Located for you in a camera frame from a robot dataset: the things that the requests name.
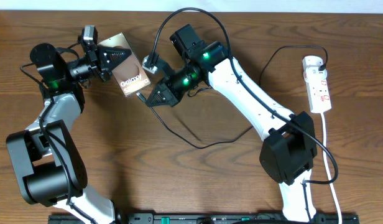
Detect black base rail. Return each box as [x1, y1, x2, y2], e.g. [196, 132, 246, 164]
[47, 213, 360, 224]

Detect white USB charger plug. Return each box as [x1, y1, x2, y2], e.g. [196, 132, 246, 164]
[303, 66, 327, 83]

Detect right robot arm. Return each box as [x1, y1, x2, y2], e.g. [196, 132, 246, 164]
[142, 24, 317, 222]

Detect white power strip cord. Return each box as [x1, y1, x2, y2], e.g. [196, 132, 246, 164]
[320, 112, 343, 224]

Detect white power strip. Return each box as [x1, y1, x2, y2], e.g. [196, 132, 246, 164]
[302, 55, 331, 114]

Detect black USB charging cable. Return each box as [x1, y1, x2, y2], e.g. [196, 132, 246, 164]
[136, 45, 328, 150]

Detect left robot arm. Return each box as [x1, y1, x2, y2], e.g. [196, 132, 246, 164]
[6, 43, 131, 223]

